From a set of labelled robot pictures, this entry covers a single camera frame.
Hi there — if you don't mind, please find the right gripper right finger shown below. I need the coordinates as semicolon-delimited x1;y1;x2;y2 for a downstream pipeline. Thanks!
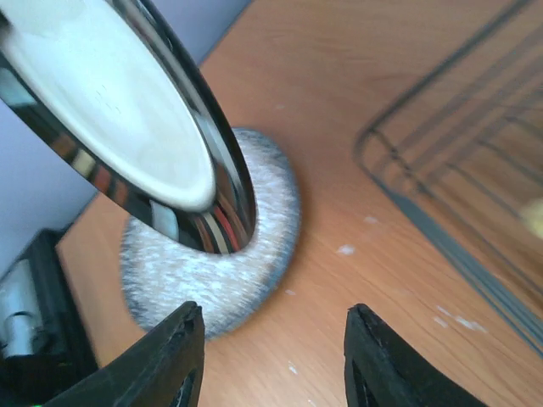
344;304;484;407

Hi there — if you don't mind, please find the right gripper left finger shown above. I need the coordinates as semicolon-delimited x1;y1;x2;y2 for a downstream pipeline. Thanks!
45;301;204;407

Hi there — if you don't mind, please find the black wire dish rack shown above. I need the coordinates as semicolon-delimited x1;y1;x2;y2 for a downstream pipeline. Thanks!
353;1;542;353

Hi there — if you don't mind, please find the black rimmed cream plate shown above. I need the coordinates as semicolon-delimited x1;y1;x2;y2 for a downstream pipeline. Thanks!
1;1;256;254

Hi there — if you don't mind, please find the yellow mug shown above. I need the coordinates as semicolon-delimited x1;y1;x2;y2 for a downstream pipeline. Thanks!
520;198;543;238

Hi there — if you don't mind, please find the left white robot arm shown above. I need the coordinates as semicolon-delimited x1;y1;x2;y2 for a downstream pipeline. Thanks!
1;229;98;406

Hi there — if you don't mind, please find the grey speckled large plate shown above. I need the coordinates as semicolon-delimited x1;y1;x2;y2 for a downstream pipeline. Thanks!
120;127;301;339

